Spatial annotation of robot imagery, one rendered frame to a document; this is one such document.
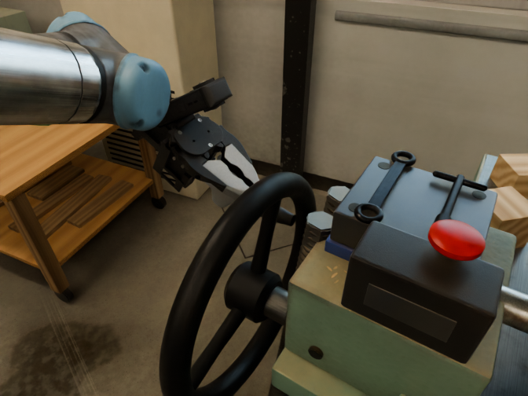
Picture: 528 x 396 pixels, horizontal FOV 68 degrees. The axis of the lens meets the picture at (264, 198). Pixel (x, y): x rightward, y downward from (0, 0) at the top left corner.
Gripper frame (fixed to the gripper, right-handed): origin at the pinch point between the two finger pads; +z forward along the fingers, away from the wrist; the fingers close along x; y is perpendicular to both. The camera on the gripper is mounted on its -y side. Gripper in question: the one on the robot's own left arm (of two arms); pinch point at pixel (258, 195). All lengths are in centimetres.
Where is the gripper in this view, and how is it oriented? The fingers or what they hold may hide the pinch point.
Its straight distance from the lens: 51.7
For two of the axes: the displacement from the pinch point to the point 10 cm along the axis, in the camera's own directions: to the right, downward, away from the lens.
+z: 7.3, 6.8, -0.4
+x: -5.3, 5.3, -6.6
